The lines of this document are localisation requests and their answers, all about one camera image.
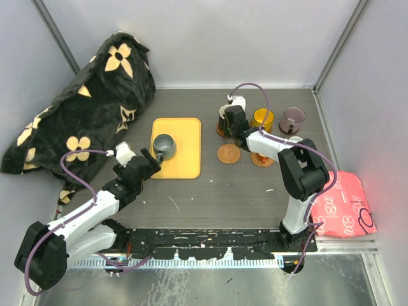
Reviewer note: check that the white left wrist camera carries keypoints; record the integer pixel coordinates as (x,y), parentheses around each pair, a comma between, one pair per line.
(122,153)

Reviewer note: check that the grey speckled round mug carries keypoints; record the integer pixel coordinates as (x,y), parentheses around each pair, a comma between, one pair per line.
(164,147)

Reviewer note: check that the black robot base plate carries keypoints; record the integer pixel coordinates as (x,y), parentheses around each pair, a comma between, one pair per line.
(205,244)

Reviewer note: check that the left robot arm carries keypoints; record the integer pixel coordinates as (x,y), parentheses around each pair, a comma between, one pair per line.
(47,250)

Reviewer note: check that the yellow serving tray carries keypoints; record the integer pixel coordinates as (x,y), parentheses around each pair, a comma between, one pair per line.
(186,132)

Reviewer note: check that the pink mug white interior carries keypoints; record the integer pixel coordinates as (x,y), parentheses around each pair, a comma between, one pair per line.
(295,139)

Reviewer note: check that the brown wooden saucer coaster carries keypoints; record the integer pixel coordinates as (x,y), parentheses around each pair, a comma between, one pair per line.
(223,131)

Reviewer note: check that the white slotted cable duct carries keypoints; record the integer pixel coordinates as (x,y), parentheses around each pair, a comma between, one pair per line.
(97,262)

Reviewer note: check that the yellow mug black handle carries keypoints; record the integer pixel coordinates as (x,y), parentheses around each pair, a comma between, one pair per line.
(264,118)

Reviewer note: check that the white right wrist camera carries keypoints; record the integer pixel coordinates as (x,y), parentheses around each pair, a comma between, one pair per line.
(236,101)

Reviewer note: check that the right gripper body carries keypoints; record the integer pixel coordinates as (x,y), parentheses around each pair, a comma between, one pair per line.
(231,131)

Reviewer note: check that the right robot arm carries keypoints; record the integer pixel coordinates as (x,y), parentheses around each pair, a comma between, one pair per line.
(302,168)

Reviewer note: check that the purple mug black handle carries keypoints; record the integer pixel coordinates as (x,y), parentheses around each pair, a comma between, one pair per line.
(292,120)

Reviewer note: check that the black floral plush blanket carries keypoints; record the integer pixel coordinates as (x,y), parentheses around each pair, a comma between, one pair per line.
(92,113)

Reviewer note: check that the pink patterned package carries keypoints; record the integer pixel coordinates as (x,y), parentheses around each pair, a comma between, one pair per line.
(343,211)

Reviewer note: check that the woven rattan coaster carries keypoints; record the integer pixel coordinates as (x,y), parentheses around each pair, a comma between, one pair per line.
(254,159)
(228,153)

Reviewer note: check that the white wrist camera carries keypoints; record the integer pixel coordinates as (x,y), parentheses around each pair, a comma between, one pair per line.
(236,101)
(122,153)

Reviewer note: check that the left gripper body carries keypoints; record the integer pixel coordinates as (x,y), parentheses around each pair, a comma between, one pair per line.
(150,171)

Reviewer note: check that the black mug cream interior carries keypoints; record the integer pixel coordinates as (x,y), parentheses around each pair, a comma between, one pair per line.
(222,119)

